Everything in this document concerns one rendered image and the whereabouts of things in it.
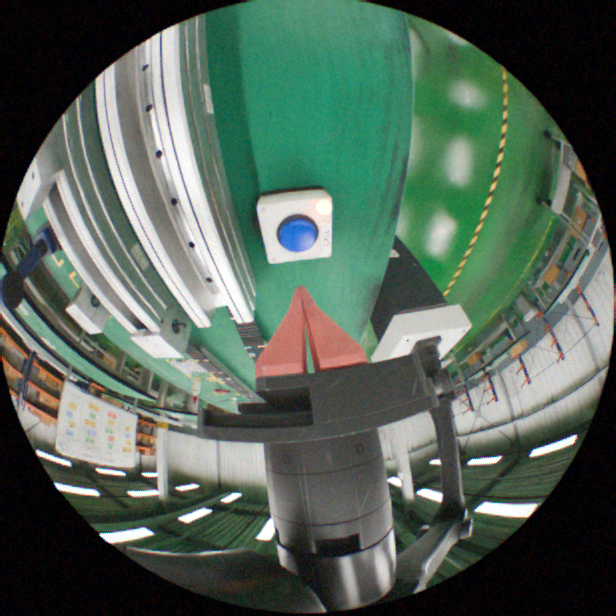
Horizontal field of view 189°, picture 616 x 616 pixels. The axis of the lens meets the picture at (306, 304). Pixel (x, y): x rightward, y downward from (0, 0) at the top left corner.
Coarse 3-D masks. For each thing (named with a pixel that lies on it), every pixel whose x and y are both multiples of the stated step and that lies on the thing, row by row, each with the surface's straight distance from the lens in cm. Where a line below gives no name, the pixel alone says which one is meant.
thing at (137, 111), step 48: (144, 48) 30; (192, 48) 26; (144, 96) 26; (192, 96) 22; (144, 144) 26; (192, 144) 19; (144, 192) 23; (192, 192) 19; (144, 240) 24; (192, 240) 25; (240, 240) 28; (192, 288) 28; (240, 288) 24
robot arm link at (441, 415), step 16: (448, 384) 51; (448, 400) 52; (432, 416) 52; (448, 416) 51; (448, 432) 51; (448, 448) 51; (448, 464) 52; (448, 480) 53; (448, 496) 54; (448, 512) 56; (464, 512) 54
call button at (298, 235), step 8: (288, 224) 20; (296, 224) 20; (304, 224) 20; (280, 232) 21; (288, 232) 20; (296, 232) 20; (304, 232) 20; (312, 232) 20; (280, 240) 21; (288, 240) 21; (296, 240) 21; (304, 240) 21; (312, 240) 21; (288, 248) 21; (296, 248) 21; (304, 248) 21
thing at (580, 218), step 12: (576, 168) 481; (588, 180) 487; (576, 216) 467; (576, 228) 465; (552, 264) 472; (552, 276) 470; (516, 348) 535; (108, 360) 422; (468, 360) 624; (216, 408) 422
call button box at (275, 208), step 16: (272, 192) 24; (288, 192) 23; (304, 192) 23; (320, 192) 22; (272, 208) 20; (288, 208) 20; (304, 208) 21; (256, 224) 26; (272, 224) 21; (320, 224) 22; (272, 240) 22; (320, 240) 23; (272, 256) 23; (288, 256) 23; (304, 256) 23; (320, 256) 24
